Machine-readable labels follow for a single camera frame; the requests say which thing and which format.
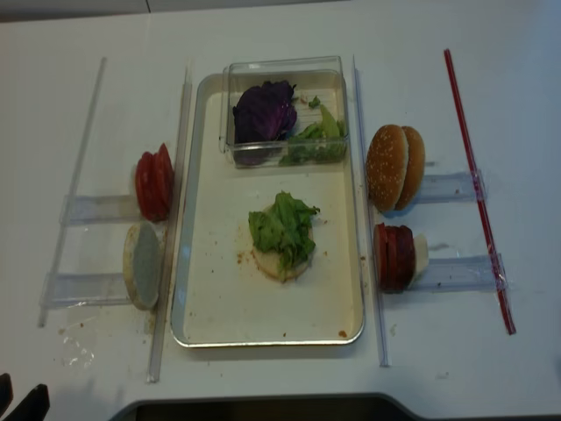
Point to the brown bun half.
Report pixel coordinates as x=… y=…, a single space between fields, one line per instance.
x=415 y=167

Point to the pale bread slice back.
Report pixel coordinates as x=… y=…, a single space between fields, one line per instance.
x=130 y=243

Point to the clear rail far left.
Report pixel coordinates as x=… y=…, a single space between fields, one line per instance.
x=67 y=206

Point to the purple cabbage leaf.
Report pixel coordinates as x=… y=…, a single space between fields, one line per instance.
x=264 y=113

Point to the pale bread slice front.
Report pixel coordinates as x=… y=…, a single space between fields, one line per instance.
x=146 y=267

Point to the bottom bun slice on tray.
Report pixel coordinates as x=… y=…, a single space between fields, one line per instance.
x=281 y=251

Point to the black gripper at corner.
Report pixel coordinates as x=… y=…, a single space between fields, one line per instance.
x=33 y=407

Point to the clear rail left of tray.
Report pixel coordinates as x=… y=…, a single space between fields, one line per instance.
x=159 y=327

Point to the green lettuce in container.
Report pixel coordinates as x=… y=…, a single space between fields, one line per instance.
x=319 y=142

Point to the middle meat patty slice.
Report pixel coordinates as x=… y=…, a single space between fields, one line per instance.
x=392 y=270

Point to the back tomato slice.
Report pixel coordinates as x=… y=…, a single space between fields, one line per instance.
x=164 y=176

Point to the green lettuce leaf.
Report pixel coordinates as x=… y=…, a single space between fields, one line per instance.
x=289 y=211

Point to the tomato slice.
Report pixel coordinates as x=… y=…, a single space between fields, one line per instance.
x=164 y=176
x=148 y=198

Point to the white metal tray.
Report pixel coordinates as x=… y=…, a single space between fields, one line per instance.
x=221 y=297

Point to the front tomato slice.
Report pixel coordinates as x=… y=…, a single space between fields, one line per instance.
x=148 y=198

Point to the white cheese block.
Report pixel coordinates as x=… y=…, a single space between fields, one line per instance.
x=421 y=255

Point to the pale bread slice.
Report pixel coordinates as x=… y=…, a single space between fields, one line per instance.
x=130 y=243
x=146 y=267

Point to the front meat patty slice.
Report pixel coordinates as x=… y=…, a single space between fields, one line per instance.
x=380 y=251

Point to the back meat patty slice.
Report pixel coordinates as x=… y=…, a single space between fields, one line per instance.
x=405 y=257

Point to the sesame bun top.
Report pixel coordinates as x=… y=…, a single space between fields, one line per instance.
x=386 y=166

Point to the meat patty slice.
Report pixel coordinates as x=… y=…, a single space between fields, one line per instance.
x=392 y=270
x=380 y=251
x=405 y=257

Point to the clear plastic container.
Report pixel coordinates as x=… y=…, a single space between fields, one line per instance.
x=318 y=76

